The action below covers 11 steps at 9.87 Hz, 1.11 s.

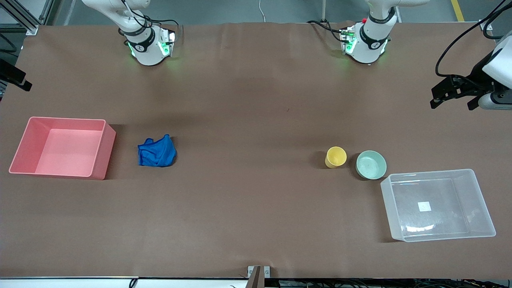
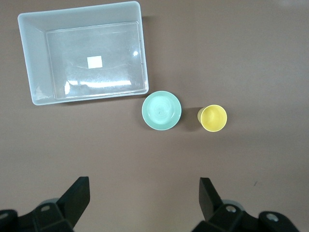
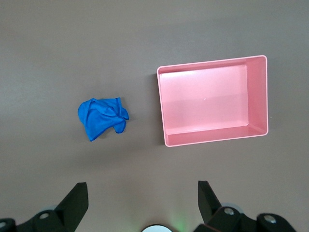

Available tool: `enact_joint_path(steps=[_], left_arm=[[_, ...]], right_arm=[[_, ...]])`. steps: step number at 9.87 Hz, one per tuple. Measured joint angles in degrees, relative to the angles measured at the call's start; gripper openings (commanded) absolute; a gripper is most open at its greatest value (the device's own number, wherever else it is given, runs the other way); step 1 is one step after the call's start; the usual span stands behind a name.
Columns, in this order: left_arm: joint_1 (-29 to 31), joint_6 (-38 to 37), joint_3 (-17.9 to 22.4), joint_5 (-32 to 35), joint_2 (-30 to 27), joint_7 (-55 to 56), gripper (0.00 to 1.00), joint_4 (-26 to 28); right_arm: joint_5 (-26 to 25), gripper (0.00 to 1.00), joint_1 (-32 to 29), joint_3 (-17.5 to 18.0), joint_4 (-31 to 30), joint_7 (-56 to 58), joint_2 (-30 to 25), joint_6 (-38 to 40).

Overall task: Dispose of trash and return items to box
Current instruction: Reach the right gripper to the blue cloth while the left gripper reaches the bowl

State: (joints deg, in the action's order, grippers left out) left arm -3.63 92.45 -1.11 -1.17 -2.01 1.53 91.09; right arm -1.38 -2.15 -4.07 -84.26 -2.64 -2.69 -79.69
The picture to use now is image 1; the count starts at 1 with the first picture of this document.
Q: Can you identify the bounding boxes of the clear plastic box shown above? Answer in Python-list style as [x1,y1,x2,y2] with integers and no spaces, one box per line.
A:
[380,168,497,243]

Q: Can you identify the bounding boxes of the metal table bracket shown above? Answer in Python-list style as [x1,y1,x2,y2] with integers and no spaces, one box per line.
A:
[247,265,271,288]

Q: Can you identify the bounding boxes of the black right base cables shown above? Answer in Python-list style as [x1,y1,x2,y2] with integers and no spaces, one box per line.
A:
[118,0,179,38]

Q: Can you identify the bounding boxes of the brown table mat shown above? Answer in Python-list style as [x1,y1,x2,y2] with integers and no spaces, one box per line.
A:
[0,22,512,279]

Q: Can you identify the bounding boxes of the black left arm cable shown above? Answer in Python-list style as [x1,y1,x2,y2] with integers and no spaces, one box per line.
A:
[482,3,512,40]

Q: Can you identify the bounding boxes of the yellow plastic cup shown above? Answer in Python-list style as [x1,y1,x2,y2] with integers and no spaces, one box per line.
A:
[324,146,347,169]

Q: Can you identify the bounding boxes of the mint green bowl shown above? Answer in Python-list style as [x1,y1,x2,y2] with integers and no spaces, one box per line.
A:
[356,150,387,180]

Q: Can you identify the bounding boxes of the blue cloth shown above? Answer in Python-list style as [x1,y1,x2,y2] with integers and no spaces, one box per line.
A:
[138,134,177,167]

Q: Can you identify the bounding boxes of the black left base cable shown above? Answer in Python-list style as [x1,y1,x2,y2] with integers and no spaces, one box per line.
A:
[307,19,348,42]

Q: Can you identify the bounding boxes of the pink plastic box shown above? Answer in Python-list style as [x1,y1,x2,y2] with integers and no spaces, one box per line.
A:
[9,116,117,180]

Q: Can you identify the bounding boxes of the aluminium frame beam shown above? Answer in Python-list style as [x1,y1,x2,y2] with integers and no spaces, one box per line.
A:
[0,0,54,35]

